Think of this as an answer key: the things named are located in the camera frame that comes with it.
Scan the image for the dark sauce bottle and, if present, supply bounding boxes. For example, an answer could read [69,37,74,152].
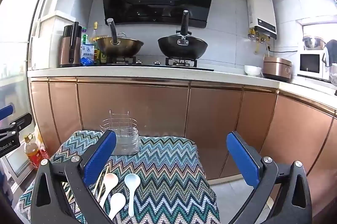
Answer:
[95,39,106,65]

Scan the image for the white water heater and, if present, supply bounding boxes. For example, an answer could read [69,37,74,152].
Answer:
[247,0,277,40]

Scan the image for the light blue ceramic spoon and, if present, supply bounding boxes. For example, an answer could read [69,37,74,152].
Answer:
[124,173,140,217]

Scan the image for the copper electric kettle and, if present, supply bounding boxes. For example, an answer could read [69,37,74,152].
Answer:
[59,22,82,67]

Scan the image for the zigzag knitted cloth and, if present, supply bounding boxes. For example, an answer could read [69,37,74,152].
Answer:
[18,130,220,224]

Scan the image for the brass water valves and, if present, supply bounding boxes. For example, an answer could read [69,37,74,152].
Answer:
[247,29,271,54]

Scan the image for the copper rice cooker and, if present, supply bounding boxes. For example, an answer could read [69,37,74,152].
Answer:
[263,54,293,82]

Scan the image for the black power cable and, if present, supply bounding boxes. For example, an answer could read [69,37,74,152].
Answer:
[266,45,299,54]

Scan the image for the black gas stove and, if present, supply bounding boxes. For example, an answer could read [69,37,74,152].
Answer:
[101,55,214,72]

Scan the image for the black wok with lid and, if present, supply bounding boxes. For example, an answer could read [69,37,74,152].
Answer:
[157,10,208,59]

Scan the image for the blue white salt bag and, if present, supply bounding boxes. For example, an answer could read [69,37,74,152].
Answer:
[80,43,96,66]

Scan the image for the dark hanging cloth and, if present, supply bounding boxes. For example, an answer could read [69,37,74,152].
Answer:
[323,39,337,67]

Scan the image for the white ceramic spoon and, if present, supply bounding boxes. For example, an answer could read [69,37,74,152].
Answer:
[107,192,127,220]
[99,173,119,207]

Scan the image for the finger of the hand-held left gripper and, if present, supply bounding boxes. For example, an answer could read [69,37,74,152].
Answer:
[0,113,32,135]
[0,105,13,117]

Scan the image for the brass wok with lid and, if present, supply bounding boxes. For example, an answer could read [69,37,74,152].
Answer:
[95,18,144,58]

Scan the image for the oil bottle with red label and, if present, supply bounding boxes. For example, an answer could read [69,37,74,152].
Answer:
[24,133,45,170]

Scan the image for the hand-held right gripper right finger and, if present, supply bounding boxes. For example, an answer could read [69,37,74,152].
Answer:
[226,131,312,224]

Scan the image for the white microwave oven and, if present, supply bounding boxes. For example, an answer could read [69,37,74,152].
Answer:
[297,51,328,80]

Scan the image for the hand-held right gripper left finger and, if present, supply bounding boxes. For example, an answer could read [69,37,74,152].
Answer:
[31,130,117,224]

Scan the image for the white kitchen countertop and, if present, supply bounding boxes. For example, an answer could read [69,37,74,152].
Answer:
[27,66,337,98]

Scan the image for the glass sliding door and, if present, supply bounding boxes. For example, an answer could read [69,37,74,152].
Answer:
[0,0,57,182]

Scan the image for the white bowl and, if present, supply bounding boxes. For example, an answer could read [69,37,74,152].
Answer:
[244,65,262,77]

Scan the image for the steel mixing bowl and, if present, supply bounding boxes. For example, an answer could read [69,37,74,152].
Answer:
[302,35,327,51]

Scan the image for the clear plastic utensil holder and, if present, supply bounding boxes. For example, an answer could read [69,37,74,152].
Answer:
[101,110,140,156]

